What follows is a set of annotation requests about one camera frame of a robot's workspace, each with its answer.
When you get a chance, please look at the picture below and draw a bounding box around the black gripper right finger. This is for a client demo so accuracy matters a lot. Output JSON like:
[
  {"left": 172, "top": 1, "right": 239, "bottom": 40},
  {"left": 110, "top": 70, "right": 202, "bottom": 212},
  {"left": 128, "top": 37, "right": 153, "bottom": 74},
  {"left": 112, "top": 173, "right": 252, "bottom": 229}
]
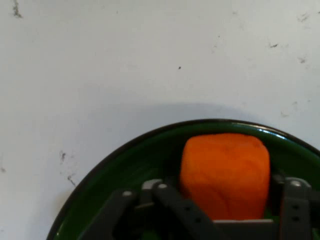
[{"left": 270, "top": 174, "right": 320, "bottom": 240}]

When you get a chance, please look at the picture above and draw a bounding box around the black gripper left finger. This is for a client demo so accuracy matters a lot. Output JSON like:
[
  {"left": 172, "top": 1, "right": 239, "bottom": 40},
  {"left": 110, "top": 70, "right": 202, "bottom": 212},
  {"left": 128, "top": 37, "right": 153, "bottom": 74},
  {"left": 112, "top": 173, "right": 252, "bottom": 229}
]
[{"left": 76, "top": 178, "right": 222, "bottom": 240}]

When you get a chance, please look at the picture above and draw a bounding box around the orange toy fruit piece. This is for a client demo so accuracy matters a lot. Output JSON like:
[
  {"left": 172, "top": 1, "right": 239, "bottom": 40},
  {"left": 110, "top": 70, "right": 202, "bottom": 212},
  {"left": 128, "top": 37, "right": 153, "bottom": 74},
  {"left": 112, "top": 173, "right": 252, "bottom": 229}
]
[{"left": 179, "top": 132, "right": 272, "bottom": 221}]

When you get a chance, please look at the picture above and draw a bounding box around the dark green round plate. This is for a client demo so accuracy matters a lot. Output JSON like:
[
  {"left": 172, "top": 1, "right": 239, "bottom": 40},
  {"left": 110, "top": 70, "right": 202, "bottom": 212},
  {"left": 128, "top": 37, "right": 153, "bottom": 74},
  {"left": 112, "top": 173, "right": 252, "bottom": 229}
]
[{"left": 45, "top": 119, "right": 320, "bottom": 240}]

